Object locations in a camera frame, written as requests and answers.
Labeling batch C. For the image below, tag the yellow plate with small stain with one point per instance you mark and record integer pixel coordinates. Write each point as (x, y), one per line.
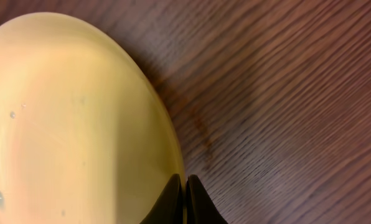
(84, 138)

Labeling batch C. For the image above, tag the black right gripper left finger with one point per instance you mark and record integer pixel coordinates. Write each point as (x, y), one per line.
(168, 206)

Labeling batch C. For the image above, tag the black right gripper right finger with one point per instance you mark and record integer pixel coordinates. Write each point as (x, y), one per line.
(200, 207)

